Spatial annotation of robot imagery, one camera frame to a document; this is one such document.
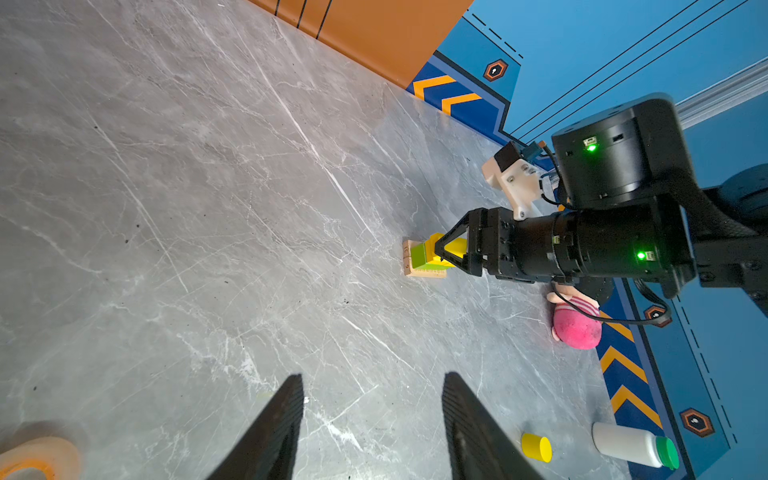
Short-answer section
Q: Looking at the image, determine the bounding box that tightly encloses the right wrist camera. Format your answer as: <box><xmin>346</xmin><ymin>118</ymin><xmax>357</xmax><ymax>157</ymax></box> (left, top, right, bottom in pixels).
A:
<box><xmin>482</xmin><ymin>142</ymin><xmax>558</xmax><ymax>221</ymax></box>

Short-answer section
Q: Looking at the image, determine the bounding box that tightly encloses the plush doll pink black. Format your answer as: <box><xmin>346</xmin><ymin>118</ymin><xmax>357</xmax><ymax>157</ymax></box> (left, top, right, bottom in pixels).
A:
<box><xmin>547</xmin><ymin>284</ymin><xmax>602</xmax><ymax>350</ymax></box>

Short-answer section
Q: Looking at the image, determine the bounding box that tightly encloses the natural wood block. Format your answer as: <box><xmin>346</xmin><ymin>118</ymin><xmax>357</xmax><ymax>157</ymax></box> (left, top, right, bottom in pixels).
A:
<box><xmin>402</xmin><ymin>240</ymin><xmax>414</xmax><ymax>277</ymax></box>
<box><xmin>404</xmin><ymin>258</ymin><xmax>447</xmax><ymax>279</ymax></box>

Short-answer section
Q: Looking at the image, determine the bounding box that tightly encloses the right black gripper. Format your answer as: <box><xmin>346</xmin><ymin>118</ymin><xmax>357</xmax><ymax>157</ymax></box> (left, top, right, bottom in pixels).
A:
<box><xmin>434</xmin><ymin>201</ymin><xmax>695</xmax><ymax>297</ymax></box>

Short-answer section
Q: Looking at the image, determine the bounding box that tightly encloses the yellow cylinder block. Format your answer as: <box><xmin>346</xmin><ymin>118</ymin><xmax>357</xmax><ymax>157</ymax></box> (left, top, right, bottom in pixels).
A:
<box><xmin>521</xmin><ymin>433</ymin><xmax>553</xmax><ymax>463</ymax></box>

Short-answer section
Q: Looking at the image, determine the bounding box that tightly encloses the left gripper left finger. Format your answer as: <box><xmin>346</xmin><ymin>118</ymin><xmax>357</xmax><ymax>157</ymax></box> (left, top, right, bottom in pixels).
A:
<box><xmin>208</xmin><ymin>374</ymin><xmax>305</xmax><ymax>480</ymax></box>

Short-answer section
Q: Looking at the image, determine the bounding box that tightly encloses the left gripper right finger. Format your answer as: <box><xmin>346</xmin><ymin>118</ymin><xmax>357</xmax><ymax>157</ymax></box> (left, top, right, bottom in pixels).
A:
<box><xmin>442</xmin><ymin>372</ymin><xmax>541</xmax><ymax>480</ymax></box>

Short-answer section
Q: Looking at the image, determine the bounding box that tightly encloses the small orange cup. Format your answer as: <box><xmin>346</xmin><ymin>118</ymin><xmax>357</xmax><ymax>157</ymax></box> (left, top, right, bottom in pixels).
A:
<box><xmin>1</xmin><ymin>436</ymin><xmax>82</xmax><ymax>480</ymax></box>

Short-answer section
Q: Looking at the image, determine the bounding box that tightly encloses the white bottle green cap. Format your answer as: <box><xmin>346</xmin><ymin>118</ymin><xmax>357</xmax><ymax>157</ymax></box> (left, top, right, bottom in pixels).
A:
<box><xmin>592</xmin><ymin>422</ymin><xmax>680</xmax><ymax>470</ymax></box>

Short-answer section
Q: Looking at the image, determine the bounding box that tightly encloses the yellow long block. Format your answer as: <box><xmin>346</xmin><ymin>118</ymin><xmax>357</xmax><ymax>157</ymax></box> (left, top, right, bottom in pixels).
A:
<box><xmin>424</xmin><ymin>233</ymin><xmax>468</xmax><ymax>270</ymax></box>

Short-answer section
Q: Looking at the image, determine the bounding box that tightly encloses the green rectangular block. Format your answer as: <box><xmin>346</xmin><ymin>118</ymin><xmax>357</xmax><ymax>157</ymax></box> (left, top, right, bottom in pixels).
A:
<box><xmin>410</xmin><ymin>242</ymin><xmax>428</xmax><ymax>270</ymax></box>

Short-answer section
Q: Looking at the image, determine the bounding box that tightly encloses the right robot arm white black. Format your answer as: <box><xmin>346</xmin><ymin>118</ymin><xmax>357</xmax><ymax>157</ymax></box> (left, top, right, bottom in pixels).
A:
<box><xmin>434</xmin><ymin>94</ymin><xmax>767</xmax><ymax>321</ymax></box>

